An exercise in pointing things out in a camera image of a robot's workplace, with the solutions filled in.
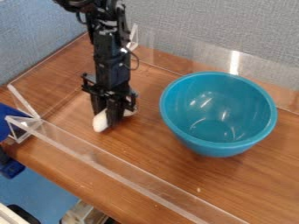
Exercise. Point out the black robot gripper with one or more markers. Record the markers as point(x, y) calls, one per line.
point(108, 87)

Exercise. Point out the white brown-capped toy mushroom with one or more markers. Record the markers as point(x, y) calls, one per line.
point(100, 119)

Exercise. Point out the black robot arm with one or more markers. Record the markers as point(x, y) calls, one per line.
point(104, 17)

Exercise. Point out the blue plastic bowl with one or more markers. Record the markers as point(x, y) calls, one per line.
point(217, 112)

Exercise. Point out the blue clamp at table edge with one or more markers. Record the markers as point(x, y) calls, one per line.
point(9, 166)

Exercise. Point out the black white object bottom-left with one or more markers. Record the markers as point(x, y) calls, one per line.
point(12, 214)

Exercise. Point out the clear acrylic barrier wall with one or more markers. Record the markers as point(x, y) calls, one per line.
point(133, 171)

